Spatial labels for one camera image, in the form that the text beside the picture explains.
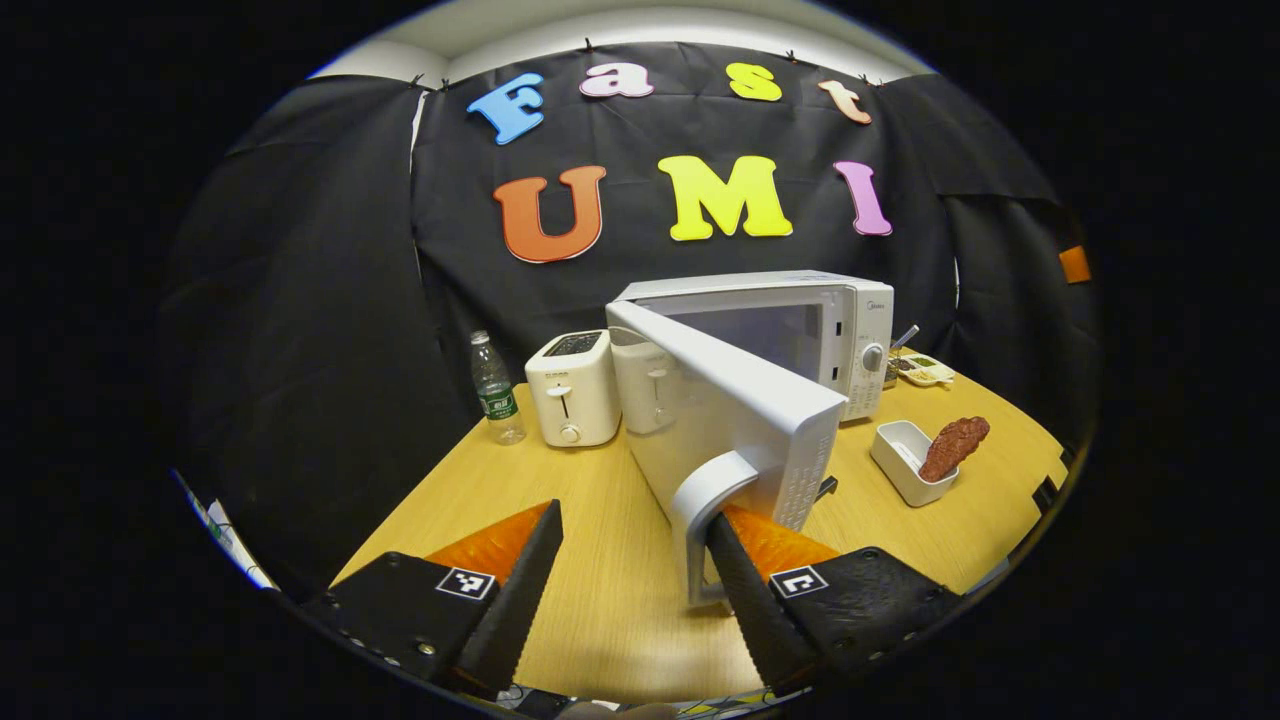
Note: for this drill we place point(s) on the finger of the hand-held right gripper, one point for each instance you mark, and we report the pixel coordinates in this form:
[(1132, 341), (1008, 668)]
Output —
[(1075, 265)]

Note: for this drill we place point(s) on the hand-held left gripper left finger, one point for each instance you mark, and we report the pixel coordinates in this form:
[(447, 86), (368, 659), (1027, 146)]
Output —
[(520, 610)]

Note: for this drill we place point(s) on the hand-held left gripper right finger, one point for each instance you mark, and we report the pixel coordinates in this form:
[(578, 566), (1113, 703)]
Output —
[(755, 620)]

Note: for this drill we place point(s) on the white microwave oven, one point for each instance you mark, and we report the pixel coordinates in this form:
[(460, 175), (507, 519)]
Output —
[(730, 420)]

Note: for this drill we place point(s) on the brown meat piece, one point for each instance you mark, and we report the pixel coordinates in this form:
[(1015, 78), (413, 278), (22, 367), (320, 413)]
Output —
[(952, 447)]

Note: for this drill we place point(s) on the white rectangular tray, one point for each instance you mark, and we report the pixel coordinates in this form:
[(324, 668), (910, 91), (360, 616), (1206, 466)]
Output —
[(900, 460)]

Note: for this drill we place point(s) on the clear plastic water bottle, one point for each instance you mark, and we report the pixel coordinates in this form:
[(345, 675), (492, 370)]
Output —
[(496, 395)]

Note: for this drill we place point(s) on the white toaster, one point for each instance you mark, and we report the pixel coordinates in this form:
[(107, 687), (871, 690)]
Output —
[(572, 395)]

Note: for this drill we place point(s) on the black table edge clamp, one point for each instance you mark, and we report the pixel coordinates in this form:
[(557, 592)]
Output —
[(1046, 494)]

